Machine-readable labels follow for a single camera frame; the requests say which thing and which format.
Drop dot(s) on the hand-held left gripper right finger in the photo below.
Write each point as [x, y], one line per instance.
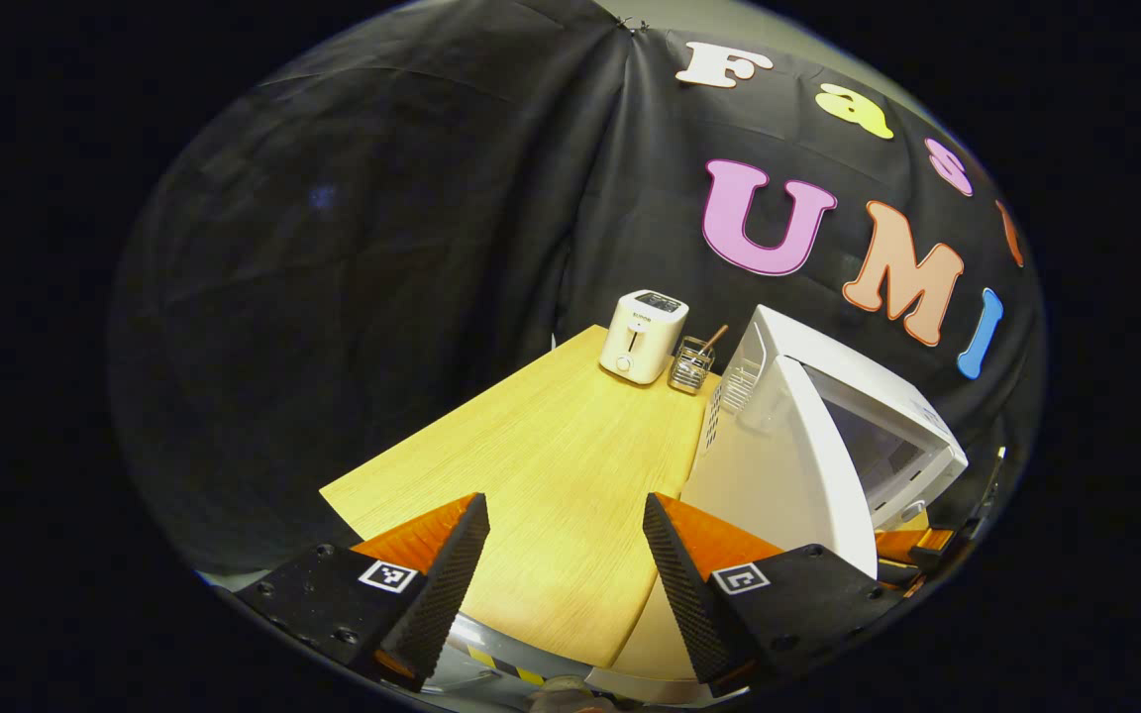
[689, 594]

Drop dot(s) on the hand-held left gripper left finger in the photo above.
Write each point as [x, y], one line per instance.
[447, 594]

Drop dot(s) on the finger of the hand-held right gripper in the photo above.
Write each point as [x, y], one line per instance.
[912, 545]

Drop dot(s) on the white microwave oven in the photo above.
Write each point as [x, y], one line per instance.
[778, 475]

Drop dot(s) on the white toaster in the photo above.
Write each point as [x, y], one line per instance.
[640, 342]

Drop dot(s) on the wooden stick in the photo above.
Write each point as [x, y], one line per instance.
[716, 337]

